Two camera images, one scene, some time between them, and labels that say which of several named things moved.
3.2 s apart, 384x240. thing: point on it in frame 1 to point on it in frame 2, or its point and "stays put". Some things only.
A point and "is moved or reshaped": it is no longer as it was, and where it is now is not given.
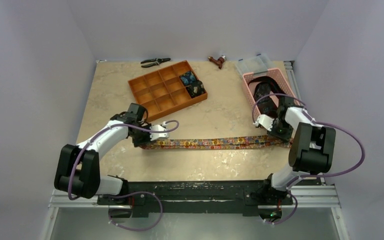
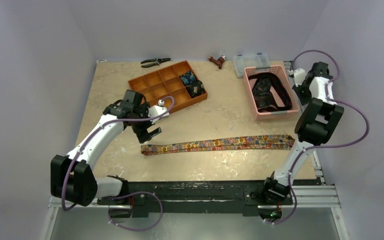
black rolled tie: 196,89 stays put
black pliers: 157,61 stays put
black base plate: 186,198 stays put
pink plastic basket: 275,74 is moved or reshaped
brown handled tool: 219,62 stays put
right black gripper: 278,130 to 302,91
